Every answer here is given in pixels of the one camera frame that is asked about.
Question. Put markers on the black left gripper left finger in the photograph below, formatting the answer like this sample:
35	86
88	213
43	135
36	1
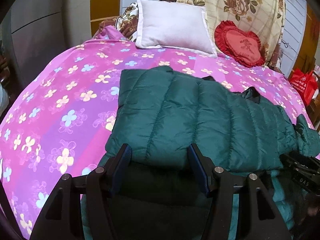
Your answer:
60	217

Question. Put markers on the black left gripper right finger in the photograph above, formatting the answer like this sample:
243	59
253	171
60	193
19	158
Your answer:
258	215

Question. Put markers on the dark green puffer jacket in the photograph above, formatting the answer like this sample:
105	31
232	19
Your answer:
160	113

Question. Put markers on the red shopping bag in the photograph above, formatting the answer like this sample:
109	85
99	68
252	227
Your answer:
306	84

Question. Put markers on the pink floral bed sheet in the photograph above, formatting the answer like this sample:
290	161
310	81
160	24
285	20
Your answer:
60	123

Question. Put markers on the red heart-shaped cushion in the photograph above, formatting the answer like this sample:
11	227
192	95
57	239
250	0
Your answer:
243	46

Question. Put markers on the cream rose-print quilt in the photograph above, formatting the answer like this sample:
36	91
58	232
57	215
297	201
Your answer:
265	18

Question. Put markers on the white square pillow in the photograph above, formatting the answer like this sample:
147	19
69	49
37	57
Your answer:
173	25

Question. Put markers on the grey refrigerator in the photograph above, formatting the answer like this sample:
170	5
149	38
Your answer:
32	36

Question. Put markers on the brown floral folded blanket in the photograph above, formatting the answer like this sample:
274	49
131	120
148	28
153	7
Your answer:
123	27

